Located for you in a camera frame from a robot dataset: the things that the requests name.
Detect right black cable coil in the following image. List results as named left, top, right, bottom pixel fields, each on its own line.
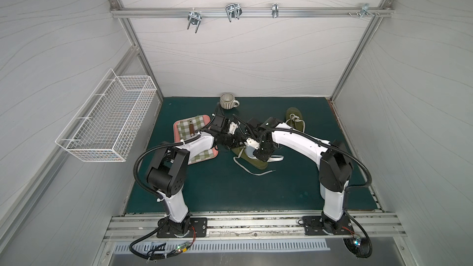
left=342, top=210, right=374, bottom=259

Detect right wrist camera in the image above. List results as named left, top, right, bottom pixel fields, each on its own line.
left=245, top=138, right=260, bottom=150

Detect metal hook clamp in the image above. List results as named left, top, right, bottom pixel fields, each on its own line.
left=225, top=3, right=242, bottom=22
left=187, top=11, right=202, bottom=33
left=347, top=3, right=381, bottom=18

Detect left black cable bundle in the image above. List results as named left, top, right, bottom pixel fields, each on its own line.
left=128, top=225, right=197, bottom=261

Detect ribbed ceramic mug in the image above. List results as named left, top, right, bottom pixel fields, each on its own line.
left=219, top=92, right=240, bottom=110

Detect metal hook clamp left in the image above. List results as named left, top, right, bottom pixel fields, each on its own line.
left=187, top=11, right=202, bottom=33

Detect olive green shoe white laces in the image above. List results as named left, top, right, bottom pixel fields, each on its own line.
left=231, top=146, right=273, bottom=176

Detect white wire basket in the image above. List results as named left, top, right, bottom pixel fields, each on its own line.
left=55, top=69, right=156, bottom=163

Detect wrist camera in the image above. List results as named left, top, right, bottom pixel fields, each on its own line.
left=245, top=138, right=260, bottom=150
left=228, top=122, right=238, bottom=135

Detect metal hook clamp middle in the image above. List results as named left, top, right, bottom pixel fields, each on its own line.
left=225, top=3, right=242, bottom=22

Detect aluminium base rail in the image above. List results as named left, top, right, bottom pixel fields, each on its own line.
left=103, top=210, right=407, bottom=242

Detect brown handled spatula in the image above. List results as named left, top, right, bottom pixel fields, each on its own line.
left=188, top=120, right=195, bottom=136

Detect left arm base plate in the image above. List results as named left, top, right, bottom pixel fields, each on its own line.
left=156, top=217, right=208, bottom=238

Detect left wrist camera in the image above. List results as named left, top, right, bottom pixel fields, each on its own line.
left=228, top=122, right=238, bottom=135

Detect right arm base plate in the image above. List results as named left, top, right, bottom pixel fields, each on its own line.
left=298, top=214, right=354, bottom=236

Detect pink tray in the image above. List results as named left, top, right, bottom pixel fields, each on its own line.
left=173, top=114, right=219, bottom=166

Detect metal hook small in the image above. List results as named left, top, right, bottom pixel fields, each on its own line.
left=272, top=3, right=279, bottom=18

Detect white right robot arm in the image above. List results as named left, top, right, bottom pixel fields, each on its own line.
left=247, top=117, right=372, bottom=223

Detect green checkered cloth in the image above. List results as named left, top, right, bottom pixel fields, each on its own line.
left=176, top=115, right=216, bottom=164

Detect metal hook clamp right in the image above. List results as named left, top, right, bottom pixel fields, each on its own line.
left=347, top=3, right=381, bottom=18

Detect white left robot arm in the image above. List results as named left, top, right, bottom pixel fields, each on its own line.
left=133, top=114, right=245, bottom=224

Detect white slotted vent strip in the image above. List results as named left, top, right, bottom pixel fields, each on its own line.
left=113, top=238, right=330, bottom=254

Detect light blue insole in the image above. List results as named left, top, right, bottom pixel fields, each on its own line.
left=245, top=146, right=257, bottom=160

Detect aluminium top rail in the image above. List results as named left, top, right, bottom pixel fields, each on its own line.
left=111, top=6, right=395, bottom=18

